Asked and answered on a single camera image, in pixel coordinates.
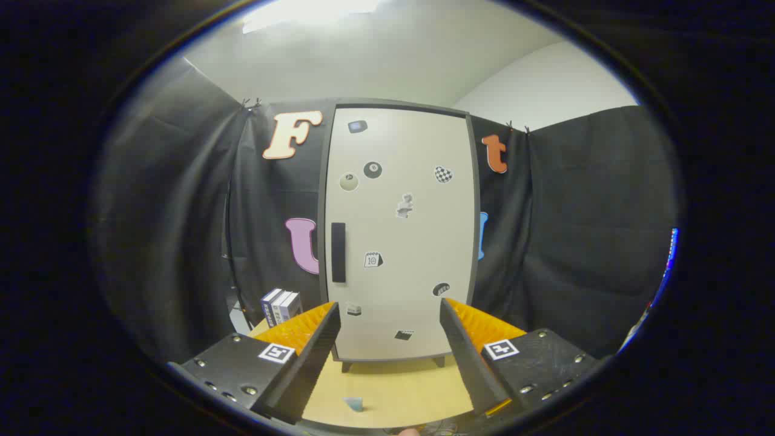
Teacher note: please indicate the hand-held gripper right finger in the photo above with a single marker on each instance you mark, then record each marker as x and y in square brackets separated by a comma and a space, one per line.
[466, 357]

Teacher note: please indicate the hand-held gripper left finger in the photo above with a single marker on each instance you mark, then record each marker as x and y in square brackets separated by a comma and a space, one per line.
[315, 357]

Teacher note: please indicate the black backdrop cloth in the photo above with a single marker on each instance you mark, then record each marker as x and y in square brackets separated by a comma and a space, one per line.
[581, 242]

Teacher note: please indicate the translucent blue bottle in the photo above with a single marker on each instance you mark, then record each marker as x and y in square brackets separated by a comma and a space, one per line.
[354, 404]

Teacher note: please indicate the grey cabinet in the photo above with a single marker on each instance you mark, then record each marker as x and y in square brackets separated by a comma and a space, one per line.
[323, 181]

